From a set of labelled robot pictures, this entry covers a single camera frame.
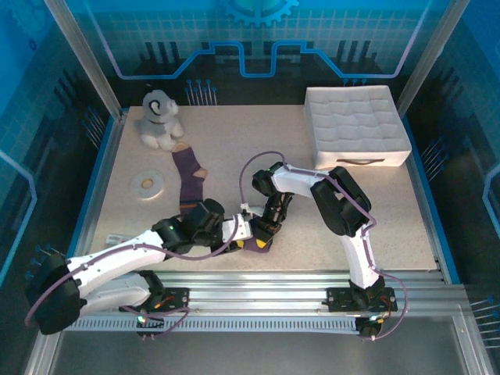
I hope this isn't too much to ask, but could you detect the grey white plush dog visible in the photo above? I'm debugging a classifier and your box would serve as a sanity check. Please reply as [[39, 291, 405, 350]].
[[134, 89, 184, 150]]

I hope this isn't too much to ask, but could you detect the white tape roll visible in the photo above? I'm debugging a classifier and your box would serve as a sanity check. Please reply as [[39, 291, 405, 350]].
[[130, 169, 165, 200]]

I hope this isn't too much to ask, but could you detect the slotted grey cable duct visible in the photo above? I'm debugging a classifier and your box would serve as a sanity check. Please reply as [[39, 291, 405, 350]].
[[60, 316, 363, 334]]

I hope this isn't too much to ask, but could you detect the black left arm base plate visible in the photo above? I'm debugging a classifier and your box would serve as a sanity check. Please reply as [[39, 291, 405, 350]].
[[119, 287, 191, 313]]

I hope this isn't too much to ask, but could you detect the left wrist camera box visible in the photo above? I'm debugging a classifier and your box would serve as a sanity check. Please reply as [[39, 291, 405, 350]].
[[221, 213, 255, 242]]

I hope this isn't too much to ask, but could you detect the white fabric organizer box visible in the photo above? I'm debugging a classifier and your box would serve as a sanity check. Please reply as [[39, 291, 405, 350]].
[[303, 84, 413, 171]]

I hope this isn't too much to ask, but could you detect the grey metal front panel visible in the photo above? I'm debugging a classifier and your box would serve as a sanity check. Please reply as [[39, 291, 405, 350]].
[[50, 330, 470, 375]]

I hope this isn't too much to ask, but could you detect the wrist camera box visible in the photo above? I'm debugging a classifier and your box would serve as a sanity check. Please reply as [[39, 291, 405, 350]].
[[221, 213, 255, 242], [241, 202, 263, 220]]

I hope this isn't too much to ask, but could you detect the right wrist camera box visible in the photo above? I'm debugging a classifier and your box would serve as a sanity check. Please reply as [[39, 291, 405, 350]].
[[241, 202, 263, 220]]

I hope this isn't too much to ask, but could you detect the blue table edge strip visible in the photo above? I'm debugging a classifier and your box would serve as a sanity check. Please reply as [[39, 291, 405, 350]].
[[58, 116, 118, 284], [402, 116, 460, 284]]

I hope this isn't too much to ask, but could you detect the black cable connector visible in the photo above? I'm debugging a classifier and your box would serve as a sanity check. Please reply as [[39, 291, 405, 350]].
[[135, 309, 165, 340], [357, 316, 386, 341]]

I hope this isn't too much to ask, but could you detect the purple sock tan toe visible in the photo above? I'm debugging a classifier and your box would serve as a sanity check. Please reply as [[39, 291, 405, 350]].
[[171, 142, 210, 215]]

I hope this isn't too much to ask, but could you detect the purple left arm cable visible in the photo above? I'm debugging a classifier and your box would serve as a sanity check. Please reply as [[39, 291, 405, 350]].
[[24, 218, 240, 341]]

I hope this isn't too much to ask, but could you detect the aluminium mounting rail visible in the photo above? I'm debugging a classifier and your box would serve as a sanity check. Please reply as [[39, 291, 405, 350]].
[[46, 270, 470, 313]]

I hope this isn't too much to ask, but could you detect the purple sock navy toe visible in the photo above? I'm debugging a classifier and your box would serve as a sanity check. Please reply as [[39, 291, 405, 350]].
[[238, 236, 274, 255]]

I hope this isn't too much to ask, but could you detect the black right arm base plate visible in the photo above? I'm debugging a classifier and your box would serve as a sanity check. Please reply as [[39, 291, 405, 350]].
[[326, 287, 398, 313]]

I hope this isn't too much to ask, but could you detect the aluminium frame post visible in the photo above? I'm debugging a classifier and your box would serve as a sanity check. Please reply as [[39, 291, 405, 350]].
[[393, 0, 472, 118], [43, 0, 128, 120]]

